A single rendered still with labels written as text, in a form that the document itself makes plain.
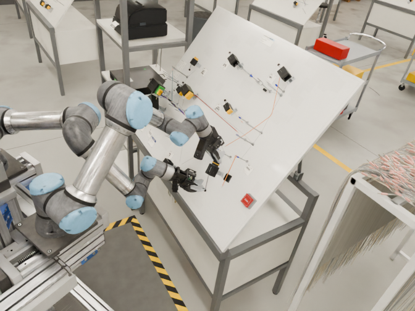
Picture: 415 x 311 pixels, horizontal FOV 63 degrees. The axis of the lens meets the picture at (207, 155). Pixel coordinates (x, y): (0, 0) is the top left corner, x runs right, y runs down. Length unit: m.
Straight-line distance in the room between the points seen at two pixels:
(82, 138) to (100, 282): 1.44
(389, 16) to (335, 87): 6.82
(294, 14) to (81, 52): 3.15
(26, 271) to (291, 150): 1.19
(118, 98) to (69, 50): 3.55
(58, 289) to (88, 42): 3.71
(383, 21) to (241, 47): 6.60
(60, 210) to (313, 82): 1.22
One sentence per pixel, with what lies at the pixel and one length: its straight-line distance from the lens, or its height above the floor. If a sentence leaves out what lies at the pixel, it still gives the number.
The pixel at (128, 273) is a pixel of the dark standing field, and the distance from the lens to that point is 2.70.
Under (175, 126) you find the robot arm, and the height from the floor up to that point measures 1.42.
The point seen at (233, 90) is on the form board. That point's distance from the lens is 1.97.
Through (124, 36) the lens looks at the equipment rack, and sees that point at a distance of 2.25.
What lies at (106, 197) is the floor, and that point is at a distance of 3.23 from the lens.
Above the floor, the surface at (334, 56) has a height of 0.98.
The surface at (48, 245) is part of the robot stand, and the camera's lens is 1.43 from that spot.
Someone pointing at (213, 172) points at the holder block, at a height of 1.13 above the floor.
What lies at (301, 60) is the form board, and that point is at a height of 1.65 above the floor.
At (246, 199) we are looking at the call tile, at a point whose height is 1.12.
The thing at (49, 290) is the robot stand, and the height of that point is 1.07.
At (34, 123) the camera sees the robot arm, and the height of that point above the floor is 1.38.
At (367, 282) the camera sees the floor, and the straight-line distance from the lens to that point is 3.08.
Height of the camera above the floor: 2.25
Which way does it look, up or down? 37 degrees down
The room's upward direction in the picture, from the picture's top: 7 degrees clockwise
